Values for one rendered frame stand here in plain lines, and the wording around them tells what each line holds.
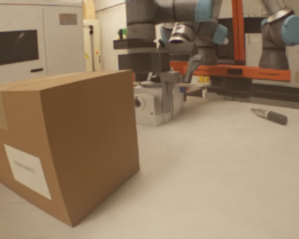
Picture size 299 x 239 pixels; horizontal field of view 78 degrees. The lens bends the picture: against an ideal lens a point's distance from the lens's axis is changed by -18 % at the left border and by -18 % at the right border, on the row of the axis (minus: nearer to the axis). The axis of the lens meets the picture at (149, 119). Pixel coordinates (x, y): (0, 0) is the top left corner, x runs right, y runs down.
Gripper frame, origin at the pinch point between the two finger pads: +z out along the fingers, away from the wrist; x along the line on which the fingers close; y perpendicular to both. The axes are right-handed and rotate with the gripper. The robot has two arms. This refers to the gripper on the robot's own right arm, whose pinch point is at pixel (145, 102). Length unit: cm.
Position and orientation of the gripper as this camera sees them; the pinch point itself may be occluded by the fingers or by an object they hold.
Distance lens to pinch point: 58.9
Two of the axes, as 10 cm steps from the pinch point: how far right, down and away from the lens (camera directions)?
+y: 5.3, -2.7, 8.1
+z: 0.5, 9.6, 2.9
